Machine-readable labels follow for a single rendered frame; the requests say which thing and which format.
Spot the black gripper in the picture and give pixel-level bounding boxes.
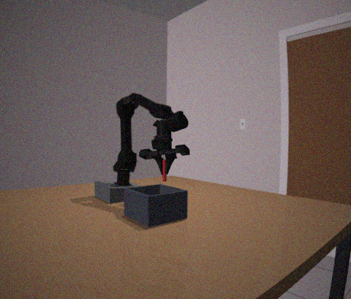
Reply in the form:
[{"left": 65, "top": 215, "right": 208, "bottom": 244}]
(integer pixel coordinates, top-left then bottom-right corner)
[{"left": 139, "top": 132, "right": 190, "bottom": 175}]

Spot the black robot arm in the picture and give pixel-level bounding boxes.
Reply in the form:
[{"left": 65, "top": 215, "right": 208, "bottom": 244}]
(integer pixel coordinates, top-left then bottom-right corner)
[{"left": 113, "top": 93, "right": 188, "bottom": 186}]

